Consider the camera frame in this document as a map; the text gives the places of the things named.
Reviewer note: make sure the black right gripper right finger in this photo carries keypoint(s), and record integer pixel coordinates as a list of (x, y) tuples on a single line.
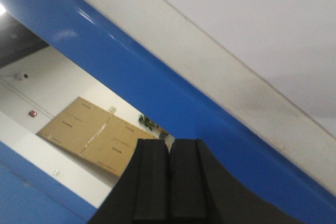
[(203, 191)]

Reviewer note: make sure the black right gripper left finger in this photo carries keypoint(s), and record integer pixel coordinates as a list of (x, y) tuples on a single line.
[(141, 195)]

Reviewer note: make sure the blue door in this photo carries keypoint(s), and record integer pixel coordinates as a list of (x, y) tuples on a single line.
[(98, 46)]

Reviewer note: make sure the large cardboard box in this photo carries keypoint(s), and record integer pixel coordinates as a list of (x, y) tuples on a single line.
[(95, 135)]

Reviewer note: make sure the potted green plant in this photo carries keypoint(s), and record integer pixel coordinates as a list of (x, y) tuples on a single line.
[(146, 122)]

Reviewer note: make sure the red fire alarm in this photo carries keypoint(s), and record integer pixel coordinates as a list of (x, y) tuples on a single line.
[(33, 113)]

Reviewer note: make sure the white security camera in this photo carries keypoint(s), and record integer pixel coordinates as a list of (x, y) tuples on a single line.
[(21, 76)]

